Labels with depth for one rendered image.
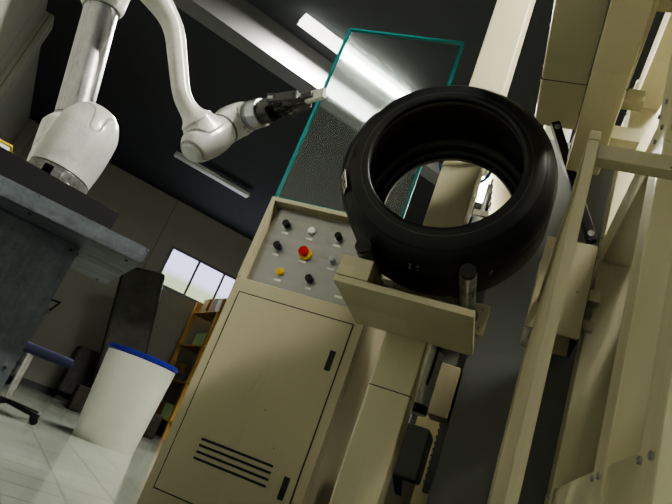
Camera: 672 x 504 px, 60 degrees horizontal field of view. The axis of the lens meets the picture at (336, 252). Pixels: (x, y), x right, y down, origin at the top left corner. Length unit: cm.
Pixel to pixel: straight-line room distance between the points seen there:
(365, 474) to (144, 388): 274
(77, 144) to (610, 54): 139
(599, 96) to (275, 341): 132
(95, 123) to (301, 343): 103
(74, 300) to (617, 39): 906
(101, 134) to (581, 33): 131
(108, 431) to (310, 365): 242
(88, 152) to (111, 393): 288
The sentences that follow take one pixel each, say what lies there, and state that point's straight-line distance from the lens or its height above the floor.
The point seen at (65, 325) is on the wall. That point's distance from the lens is 995.
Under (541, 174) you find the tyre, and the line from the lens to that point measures 161.
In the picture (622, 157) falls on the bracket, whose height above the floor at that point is 96.
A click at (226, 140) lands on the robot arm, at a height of 111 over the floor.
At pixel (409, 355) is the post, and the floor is 74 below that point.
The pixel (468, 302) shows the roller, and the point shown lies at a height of 88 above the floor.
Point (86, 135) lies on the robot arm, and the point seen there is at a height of 88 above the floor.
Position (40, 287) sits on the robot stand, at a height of 49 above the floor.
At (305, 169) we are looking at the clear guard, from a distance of 249.
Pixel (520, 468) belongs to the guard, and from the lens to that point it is 88.
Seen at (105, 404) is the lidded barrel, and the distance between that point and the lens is 431.
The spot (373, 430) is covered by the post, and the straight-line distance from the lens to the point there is 177.
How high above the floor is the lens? 34
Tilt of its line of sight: 20 degrees up
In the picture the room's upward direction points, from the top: 21 degrees clockwise
